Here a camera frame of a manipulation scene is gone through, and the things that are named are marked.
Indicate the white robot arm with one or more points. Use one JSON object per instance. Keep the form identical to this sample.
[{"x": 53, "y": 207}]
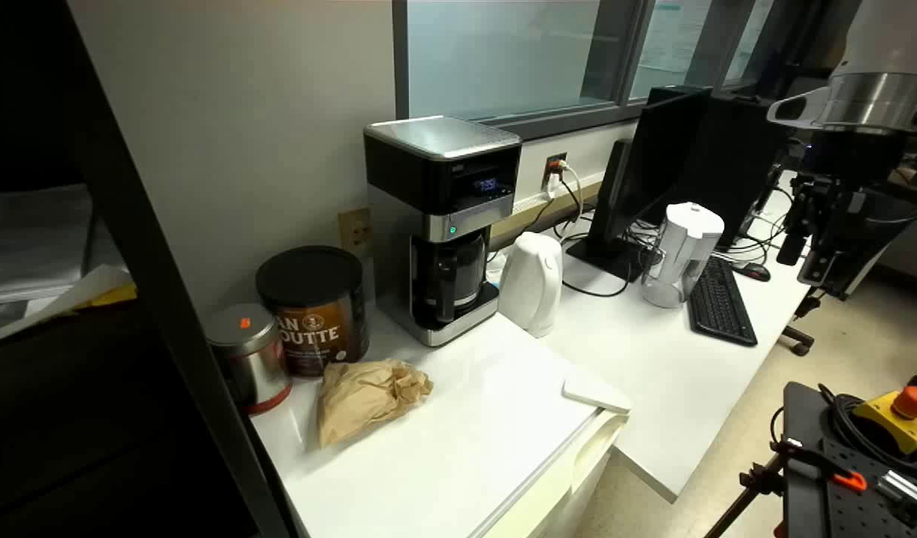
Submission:
[{"x": 872, "y": 88}]

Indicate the black silver coffee maker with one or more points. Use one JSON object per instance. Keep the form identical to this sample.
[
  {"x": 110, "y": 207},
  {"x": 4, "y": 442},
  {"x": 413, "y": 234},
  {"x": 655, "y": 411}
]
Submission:
[{"x": 437, "y": 185}]

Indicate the dark coffee canister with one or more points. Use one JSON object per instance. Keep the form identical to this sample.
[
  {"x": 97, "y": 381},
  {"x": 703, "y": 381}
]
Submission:
[{"x": 316, "y": 303}]

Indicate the brown paper bag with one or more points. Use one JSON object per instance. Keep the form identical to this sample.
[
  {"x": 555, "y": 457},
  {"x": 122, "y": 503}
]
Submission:
[{"x": 361, "y": 396}]

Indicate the white mini fridge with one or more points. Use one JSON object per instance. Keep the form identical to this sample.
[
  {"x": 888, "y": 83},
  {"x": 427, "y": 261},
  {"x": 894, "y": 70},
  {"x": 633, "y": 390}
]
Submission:
[{"x": 488, "y": 454}]

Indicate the small steel canister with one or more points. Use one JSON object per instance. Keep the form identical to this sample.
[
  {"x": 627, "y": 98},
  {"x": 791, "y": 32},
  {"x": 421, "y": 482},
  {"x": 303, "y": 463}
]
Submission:
[{"x": 251, "y": 352}]

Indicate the white water filter pitcher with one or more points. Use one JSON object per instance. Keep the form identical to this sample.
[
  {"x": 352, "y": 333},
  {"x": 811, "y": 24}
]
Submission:
[{"x": 685, "y": 242}]

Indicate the black keyboard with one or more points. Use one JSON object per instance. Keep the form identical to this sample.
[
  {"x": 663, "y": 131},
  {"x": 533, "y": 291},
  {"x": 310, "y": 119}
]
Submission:
[{"x": 717, "y": 309}]

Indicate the black computer monitor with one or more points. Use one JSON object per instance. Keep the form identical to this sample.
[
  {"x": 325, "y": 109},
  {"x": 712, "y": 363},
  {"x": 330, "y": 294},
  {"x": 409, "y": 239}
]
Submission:
[{"x": 687, "y": 145}]

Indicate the black computer mouse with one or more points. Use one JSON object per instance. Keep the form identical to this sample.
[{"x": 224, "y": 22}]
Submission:
[{"x": 752, "y": 269}]

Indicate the black tripod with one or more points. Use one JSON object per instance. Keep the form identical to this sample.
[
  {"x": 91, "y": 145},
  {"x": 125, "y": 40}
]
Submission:
[{"x": 760, "y": 479}]

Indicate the black office chair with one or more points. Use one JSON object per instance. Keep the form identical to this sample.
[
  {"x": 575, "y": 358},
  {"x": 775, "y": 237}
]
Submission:
[{"x": 849, "y": 200}]

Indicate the black perforated cart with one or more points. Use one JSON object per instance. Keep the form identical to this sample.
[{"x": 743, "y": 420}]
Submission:
[{"x": 849, "y": 466}]

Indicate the yellow emergency stop box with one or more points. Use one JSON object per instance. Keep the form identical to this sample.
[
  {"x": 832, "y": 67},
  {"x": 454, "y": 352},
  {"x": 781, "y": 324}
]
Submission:
[{"x": 894, "y": 412}]

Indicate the wall power outlet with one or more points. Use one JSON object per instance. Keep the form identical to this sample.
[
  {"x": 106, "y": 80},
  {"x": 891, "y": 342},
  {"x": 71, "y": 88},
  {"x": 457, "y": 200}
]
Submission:
[{"x": 552, "y": 164}]

